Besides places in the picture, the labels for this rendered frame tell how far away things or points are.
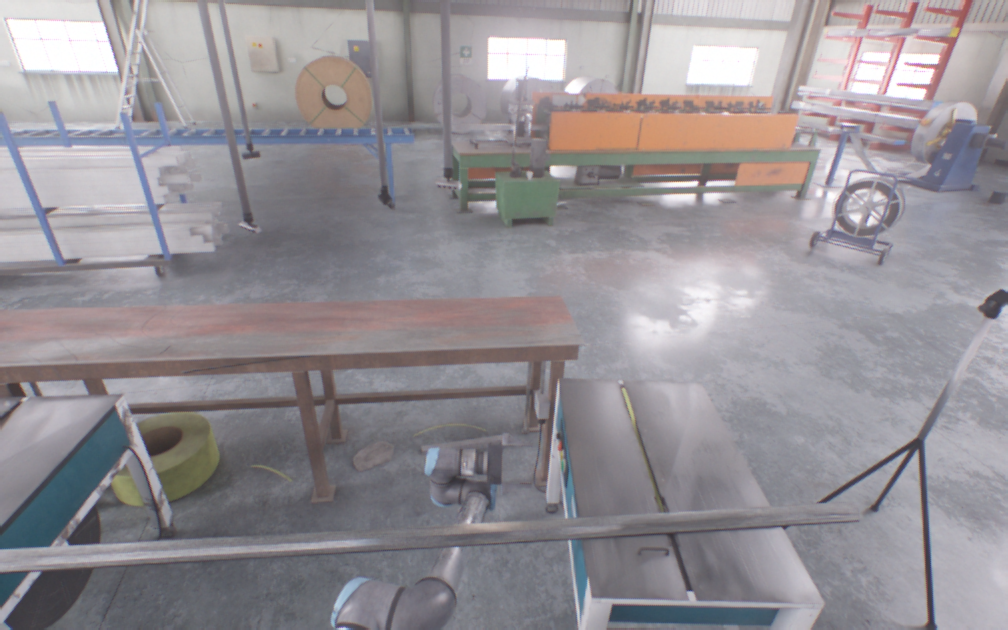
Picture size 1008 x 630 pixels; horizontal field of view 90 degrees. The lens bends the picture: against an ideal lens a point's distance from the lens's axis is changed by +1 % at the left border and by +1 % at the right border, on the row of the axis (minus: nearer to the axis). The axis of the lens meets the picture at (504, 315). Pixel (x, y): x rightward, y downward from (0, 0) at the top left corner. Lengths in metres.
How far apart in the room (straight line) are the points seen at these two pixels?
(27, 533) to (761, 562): 2.00
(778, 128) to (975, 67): 7.89
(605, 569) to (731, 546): 0.36
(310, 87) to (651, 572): 11.18
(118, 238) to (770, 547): 4.94
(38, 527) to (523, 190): 4.93
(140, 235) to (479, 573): 3.99
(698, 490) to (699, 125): 6.17
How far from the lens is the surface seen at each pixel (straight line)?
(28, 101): 15.90
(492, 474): 1.76
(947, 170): 11.02
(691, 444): 1.84
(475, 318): 2.26
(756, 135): 7.98
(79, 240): 5.37
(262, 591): 2.40
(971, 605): 2.95
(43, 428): 2.26
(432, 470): 1.75
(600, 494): 1.59
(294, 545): 1.50
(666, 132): 7.19
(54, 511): 2.09
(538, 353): 2.11
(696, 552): 1.54
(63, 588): 2.55
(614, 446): 1.75
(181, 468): 2.78
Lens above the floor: 1.90
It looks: 29 degrees down
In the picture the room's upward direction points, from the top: 2 degrees clockwise
